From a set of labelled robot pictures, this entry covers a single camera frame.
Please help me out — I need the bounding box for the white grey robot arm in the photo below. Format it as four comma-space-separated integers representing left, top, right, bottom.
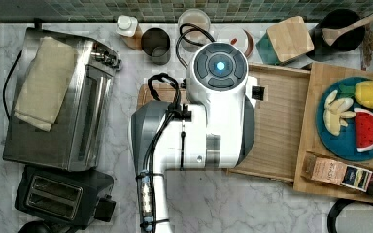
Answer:
128, 42, 255, 233

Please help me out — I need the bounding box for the steel cylindrical cup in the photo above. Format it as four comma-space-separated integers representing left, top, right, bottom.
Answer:
141, 28, 171, 65

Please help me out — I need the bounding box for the clear glass jar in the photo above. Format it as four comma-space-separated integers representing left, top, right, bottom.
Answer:
178, 9, 211, 52

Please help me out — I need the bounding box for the large bamboo cutting board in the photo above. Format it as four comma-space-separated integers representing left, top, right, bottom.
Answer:
151, 64, 310, 182

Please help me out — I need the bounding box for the white red bowl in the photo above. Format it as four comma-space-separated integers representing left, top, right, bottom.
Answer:
217, 26, 254, 58

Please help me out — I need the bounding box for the white cap bottle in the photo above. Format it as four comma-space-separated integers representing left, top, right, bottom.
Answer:
116, 15, 143, 50

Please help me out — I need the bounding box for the stainless steel toaster oven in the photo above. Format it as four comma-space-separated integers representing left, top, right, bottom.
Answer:
3, 28, 120, 171

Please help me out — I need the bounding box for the square bamboo lid container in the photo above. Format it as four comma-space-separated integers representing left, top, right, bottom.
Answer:
256, 16, 315, 65

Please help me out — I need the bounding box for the raised bamboo tray board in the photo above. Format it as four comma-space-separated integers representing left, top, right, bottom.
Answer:
293, 62, 373, 203

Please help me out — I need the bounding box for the black two-slot toaster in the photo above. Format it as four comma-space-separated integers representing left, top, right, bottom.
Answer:
15, 166, 116, 230

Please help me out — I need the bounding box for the small tea box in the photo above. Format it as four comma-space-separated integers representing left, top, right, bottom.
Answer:
301, 154, 373, 192

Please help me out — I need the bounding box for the beige folded cloth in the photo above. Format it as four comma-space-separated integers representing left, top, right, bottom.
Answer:
14, 37, 77, 132

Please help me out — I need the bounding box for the toy peeled banana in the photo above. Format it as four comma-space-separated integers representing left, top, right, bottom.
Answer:
323, 90, 356, 136

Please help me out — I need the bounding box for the blue round plate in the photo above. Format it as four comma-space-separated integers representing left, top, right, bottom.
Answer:
316, 77, 373, 161

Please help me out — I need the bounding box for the wooden spatula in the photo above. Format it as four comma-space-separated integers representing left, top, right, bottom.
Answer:
322, 15, 373, 46

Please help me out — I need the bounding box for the black utensil holder pot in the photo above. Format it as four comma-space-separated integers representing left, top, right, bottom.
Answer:
305, 8, 366, 62

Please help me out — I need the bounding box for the toy watermelon slice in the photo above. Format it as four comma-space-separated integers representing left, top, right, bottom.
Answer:
354, 108, 373, 152

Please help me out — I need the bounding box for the yellow toy lemon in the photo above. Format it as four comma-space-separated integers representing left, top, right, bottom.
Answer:
355, 81, 373, 109

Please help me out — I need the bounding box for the black round object bottom left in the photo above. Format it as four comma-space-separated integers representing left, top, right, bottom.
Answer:
18, 221, 53, 233

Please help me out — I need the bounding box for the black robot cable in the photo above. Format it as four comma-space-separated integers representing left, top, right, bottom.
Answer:
139, 23, 216, 233

